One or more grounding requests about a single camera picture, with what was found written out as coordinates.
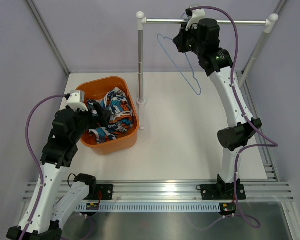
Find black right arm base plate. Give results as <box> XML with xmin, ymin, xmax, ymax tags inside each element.
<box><xmin>196</xmin><ymin>183</ymin><xmax>247</xmax><ymax>201</ymax></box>

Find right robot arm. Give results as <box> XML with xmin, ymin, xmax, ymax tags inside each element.
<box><xmin>173</xmin><ymin>18</ymin><xmax>262</xmax><ymax>200</ymax></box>

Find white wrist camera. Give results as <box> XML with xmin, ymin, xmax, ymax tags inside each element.
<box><xmin>185</xmin><ymin>4</ymin><xmax>206</xmax><ymax>31</ymax></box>
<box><xmin>65</xmin><ymin>90</ymin><xmax>88</xmax><ymax>112</ymax></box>

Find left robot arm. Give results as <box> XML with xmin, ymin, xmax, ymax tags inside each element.
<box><xmin>6</xmin><ymin>102</ymin><xmax>112</xmax><ymax>240</ymax></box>

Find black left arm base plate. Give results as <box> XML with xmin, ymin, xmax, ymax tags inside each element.
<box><xmin>85</xmin><ymin>184</ymin><xmax>114</xmax><ymax>201</ymax></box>

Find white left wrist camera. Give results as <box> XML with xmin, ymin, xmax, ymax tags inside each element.
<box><xmin>65</xmin><ymin>90</ymin><xmax>88</xmax><ymax>112</ymax></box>

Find silver clothes rack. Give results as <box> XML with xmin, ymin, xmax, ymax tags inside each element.
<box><xmin>136</xmin><ymin>11</ymin><xmax>279</xmax><ymax>130</ymax></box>

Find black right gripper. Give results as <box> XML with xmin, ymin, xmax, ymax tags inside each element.
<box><xmin>173</xmin><ymin>22</ymin><xmax>204</xmax><ymax>57</ymax></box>

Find light blue clothes hanger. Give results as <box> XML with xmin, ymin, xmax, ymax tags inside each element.
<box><xmin>156</xmin><ymin>23</ymin><xmax>203</xmax><ymax>96</ymax></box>

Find orange plastic basket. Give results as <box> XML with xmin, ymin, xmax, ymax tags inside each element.
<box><xmin>76</xmin><ymin>76</ymin><xmax>139</xmax><ymax>156</ymax></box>

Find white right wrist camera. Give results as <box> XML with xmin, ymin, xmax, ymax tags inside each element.
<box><xmin>185</xmin><ymin>4</ymin><xmax>206</xmax><ymax>31</ymax></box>

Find white slotted cable duct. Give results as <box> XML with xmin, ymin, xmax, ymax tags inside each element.
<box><xmin>73</xmin><ymin>201</ymin><xmax>221</xmax><ymax>213</ymax></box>

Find colourful patterned shorts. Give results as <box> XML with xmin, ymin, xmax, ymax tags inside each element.
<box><xmin>87</xmin><ymin>87</ymin><xmax>134</xmax><ymax>145</ymax></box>

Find aluminium mounting rail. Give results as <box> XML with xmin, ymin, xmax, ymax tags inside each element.
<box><xmin>22</xmin><ymin>180</ymin><xmax>295</xmax><ymax>203</ymax></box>

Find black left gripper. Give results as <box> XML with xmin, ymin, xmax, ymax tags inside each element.
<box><xmin>71</xmin><ymin>102</ymin><xmax>111</xmax><ymax>143</ymax></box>

